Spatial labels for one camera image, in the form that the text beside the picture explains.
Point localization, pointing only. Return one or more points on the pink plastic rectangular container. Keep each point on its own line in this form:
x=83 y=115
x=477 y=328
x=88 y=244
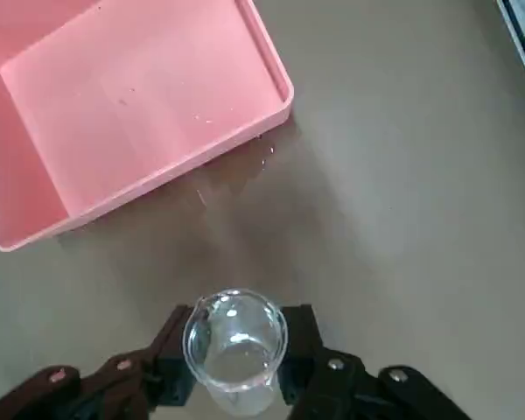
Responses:
x=135 y=109

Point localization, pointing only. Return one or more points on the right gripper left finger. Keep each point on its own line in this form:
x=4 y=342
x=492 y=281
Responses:
x=114 y=385

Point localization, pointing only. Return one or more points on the small clear glass beaker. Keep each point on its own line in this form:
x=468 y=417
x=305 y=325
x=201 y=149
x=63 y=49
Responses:
x=236 y=350

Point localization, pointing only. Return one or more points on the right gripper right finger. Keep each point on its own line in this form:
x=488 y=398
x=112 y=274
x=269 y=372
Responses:
x=345 y=389

